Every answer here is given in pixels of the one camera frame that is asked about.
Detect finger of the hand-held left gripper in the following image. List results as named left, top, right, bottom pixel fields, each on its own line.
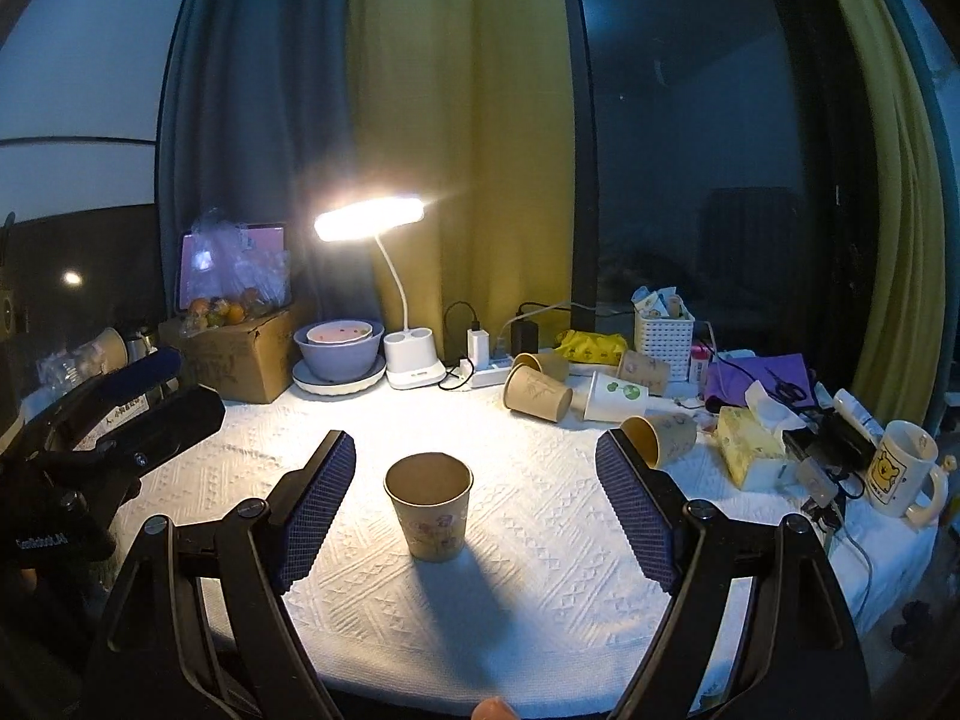
left=90, top=347, right=185, bottom=407
left=112, top=385, right=227, bottom=475

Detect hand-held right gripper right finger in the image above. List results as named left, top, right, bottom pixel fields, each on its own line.
left=595, top=427, right=875, bottom=720

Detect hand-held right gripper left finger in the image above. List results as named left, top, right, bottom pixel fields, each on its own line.
left=81, top=430, right=358, bottom=720

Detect floral print paper cup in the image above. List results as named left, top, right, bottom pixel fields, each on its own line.
left=383, top=452, right=476, bottom=563

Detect white green print paper cup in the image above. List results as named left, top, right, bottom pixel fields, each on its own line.
left=583, top=370, right=653, bottom=423

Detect brown leaf print paper cup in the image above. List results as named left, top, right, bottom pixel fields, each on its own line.
left=502, top=363, right=574, bottom=422

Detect plain brown paper cup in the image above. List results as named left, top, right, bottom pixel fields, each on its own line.
left=513, top=350, right=572, bottom=383

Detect steel kettle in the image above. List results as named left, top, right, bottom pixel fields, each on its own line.
left=122, top=328, right=160, bottom=367

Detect cardboard box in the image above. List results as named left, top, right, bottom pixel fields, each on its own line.
left=157, top=300, right=317, bottom=405

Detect yellow tissue box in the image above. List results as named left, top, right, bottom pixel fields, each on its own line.
left=715, top=381, right=790, bottom=493

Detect purple scalloped plate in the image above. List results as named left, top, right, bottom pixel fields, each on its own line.
left=290, top=358, right=389, bottom=397

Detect white textured tablecloth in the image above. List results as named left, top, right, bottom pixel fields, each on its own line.
left=19, top=379, right=942, bottom=700

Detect plastic bag of fruit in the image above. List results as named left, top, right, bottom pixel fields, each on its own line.
left=180, top=208, right=295, bottom=331

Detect purple bowl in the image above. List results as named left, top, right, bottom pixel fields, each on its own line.
left=293, top=320, right=386, bottom=383

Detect white plastic basket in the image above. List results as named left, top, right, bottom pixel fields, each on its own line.
left=632, top=286, right=696, bottom=383

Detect yellow snack packet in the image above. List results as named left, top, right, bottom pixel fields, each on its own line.
left=558, top=329, right=629, bottom=368

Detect purple cloth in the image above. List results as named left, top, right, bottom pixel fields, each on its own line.
left=703, top=352, right=817, bottom=413

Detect white desk lamp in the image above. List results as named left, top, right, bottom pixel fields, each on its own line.
left=313, top=194, right=451, bottom=392

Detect white power strip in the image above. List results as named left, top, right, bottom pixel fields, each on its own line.
left=448, top=357, right=575, bottom=391

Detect black scissors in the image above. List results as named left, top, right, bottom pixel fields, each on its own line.
left=763, top=381, right=824, bottom=412

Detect black electronic device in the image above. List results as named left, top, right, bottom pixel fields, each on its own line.
left=782, top=411, right=880, bottom=482

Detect white bear print mug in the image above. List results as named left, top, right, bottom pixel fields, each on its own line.
left=861, top=420, right=949, bottom=527

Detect grey blue curtain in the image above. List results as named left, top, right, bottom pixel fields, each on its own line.
left=154, top=0, right=353, bottom=331

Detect yellow curtain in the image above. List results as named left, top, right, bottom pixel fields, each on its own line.
left=806, top=0, right=947, bottom=436
left=343, top=0, right=601, bottom=372

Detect black cable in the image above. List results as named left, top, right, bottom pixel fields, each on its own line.
left=438, top=301, right=481, bottom=392

